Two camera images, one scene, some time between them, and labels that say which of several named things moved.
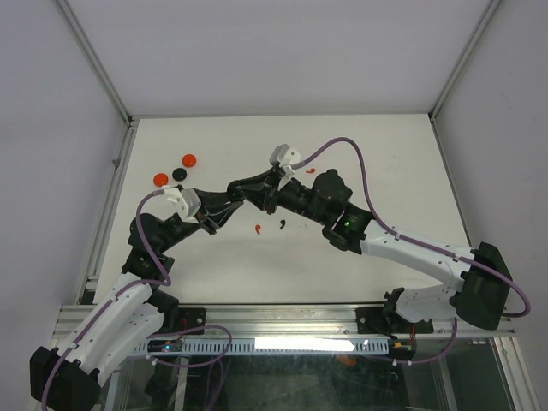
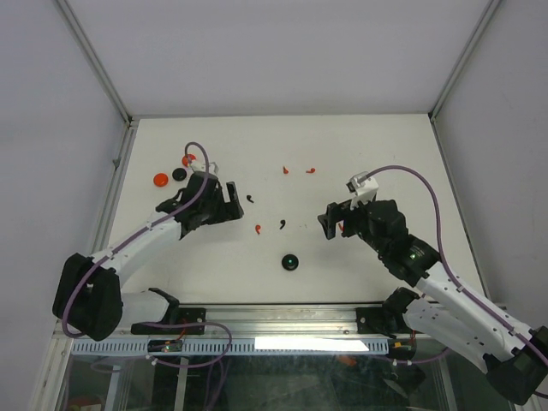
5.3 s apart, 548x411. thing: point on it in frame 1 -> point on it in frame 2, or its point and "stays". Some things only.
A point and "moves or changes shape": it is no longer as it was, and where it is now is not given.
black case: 179,174 stays
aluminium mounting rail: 300,320 stays
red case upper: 188,160 stays
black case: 235,188 moves or changes shape
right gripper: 267,199 -> 339,211
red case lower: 160,179 stays
